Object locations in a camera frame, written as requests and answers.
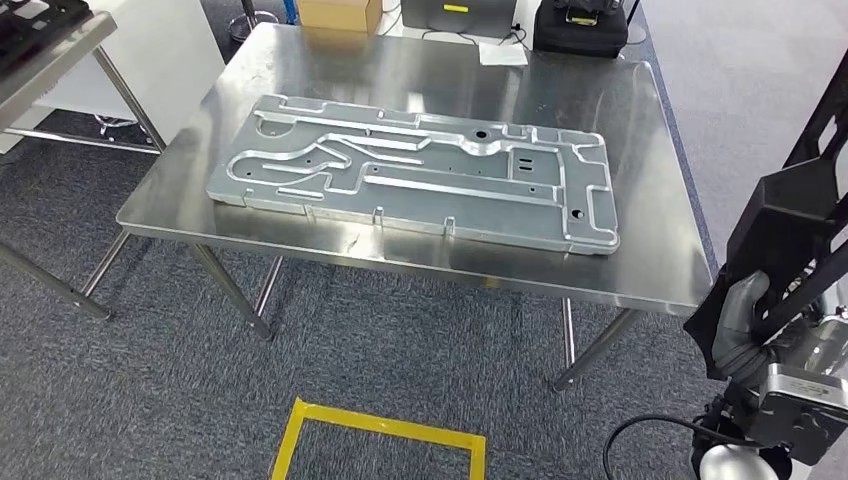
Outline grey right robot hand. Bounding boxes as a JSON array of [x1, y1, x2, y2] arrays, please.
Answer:
[[712, 270, 848, 392]]

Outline black plastic plate frame part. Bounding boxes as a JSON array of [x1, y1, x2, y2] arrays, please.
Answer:
[[682, 49, 848, 382]]

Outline stainless steel workbench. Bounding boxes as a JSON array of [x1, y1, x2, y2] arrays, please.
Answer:
[[80, 23, 715, 393]]

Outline black equipment case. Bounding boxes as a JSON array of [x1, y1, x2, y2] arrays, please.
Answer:
[[533, 0, 629, 60]]

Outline machined aluminium fixture plate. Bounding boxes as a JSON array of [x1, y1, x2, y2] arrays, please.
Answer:
[[205, 92, 622, 256]]

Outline white paper sheet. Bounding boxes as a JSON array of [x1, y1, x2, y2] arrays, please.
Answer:
[[478, 42, 530, 68]]

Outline grey laptop with yellow sticker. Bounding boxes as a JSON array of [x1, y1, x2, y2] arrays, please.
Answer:
[[400, 0, 519, 40]]

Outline brown cardboard box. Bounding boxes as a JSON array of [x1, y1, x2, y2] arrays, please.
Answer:
[[296, 0, 384, 34]]

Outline stainless steel side table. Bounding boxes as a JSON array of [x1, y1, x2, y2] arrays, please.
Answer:
[[0, 9, 167, 323]]

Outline black plastic panel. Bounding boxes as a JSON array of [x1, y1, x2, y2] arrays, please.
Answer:
[[0, 0, 94, 74]]

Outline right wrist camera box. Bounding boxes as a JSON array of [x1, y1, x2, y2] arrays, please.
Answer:
[[738, 362, 848, 466]]

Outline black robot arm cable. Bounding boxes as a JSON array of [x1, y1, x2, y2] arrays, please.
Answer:
[[601, 413, 763, 480]]

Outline chrome stanchion post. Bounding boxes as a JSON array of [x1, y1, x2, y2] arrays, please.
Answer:
[[228, 0, 281, 42]]

